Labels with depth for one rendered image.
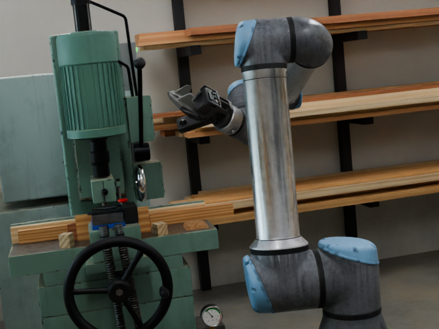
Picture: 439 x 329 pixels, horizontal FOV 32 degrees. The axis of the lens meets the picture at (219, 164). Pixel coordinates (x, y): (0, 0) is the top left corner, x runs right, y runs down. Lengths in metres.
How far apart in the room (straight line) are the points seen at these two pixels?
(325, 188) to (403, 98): 0.71
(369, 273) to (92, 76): 0.96
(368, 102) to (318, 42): 2.61
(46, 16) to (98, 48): 2.36
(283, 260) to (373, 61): 3.29
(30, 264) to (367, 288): 0.93
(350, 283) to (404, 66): 3.35
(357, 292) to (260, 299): 0.24
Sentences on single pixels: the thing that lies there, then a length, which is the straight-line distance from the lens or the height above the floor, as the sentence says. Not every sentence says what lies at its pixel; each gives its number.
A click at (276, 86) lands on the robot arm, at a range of 1.90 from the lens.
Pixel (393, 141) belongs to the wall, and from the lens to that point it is 5.14.
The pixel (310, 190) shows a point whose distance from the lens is 4.45.
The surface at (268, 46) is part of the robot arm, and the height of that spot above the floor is 1.41.
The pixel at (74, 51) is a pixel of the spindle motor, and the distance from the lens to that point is 2.25.
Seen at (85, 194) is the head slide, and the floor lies 1.01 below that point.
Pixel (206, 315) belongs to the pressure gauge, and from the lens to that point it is 2.23.
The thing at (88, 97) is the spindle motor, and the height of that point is 1.32.
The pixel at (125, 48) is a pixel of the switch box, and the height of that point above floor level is 1.46.
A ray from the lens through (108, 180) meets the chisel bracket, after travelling 2.30.
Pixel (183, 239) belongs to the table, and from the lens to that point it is 2.23.
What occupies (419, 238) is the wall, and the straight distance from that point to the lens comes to 5.33.
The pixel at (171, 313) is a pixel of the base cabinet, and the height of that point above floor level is 0.67.
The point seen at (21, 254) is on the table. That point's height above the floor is 0.90.
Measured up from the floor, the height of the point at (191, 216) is 0.92.
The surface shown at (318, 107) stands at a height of 1.09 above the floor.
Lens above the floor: 1.37
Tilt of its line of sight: 7 degrees down
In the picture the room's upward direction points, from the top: 5 degrees counter-clockwise
